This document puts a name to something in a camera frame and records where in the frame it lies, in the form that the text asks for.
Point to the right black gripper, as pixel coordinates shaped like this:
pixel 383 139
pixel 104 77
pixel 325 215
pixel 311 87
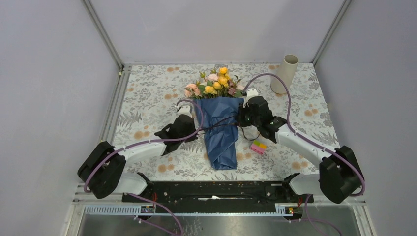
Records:
pixel 242 110

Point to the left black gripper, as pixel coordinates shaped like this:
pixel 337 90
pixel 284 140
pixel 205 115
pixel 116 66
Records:
pixel 192 138

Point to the blue wrapping paper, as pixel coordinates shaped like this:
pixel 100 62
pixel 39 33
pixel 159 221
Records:
pixel 220 141

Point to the brown ribbon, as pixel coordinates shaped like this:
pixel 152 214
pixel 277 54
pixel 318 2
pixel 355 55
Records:
pixel 202 131

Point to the artificial flower bunch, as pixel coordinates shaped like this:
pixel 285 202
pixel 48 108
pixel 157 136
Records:
pixel 218 83

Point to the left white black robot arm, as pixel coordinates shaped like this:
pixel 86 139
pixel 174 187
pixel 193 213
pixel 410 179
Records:
pixel 102 172

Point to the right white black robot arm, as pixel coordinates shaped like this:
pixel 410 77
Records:
pixel 339 175

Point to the beige cylindrical vase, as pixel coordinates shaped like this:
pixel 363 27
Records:
pixel 286 72

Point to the colourful toy brick block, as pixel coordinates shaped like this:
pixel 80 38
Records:
pixel 258 147

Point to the floral patterned table mat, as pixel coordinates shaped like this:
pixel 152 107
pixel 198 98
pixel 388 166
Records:
pixel 149 104

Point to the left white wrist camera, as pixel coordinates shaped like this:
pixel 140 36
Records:
pixel 184 110

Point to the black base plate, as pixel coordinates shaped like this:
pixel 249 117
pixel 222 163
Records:
pixel 223 196

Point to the white slotted cable duct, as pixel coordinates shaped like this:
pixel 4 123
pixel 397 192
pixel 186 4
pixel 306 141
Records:
pixel 142 210

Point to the left aluminium frame post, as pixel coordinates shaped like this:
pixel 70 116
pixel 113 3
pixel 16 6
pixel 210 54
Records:
pixel 103 33

